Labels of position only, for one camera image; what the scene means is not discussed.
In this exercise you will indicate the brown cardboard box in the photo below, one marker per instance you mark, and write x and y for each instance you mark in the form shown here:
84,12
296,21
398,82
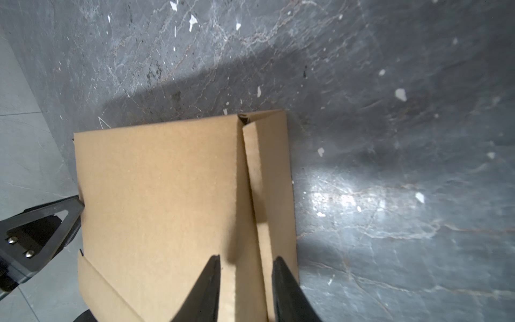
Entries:
161,199

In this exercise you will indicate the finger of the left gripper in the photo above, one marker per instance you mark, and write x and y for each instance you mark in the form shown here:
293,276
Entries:
31,239

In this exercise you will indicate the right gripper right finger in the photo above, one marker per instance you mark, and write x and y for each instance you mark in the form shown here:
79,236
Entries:
290,302

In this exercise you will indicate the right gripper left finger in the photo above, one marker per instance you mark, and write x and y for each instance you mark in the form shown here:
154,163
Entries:
202,303

